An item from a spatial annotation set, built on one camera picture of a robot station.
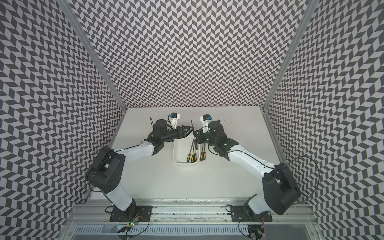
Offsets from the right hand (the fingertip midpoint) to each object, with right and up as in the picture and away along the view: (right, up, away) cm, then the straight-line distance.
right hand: (194, 134), depth 81 cm
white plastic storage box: (-6, -12, +13) cm, 18 cm away
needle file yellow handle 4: (-1, +7, +1) cm, 7 cm away
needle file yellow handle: (-3, -14, +12) cm, 19 cm away
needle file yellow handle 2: (-1, -14, +11) cm, 18 cm away
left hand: (-1, +2, +3) cm, 4 cm away
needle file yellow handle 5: (+4, -13, +10) cm, 17 cm away
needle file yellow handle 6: (+6, -13, +13) cm, 19 cm away
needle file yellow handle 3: (0, -14, +11) cm, 18 cm away
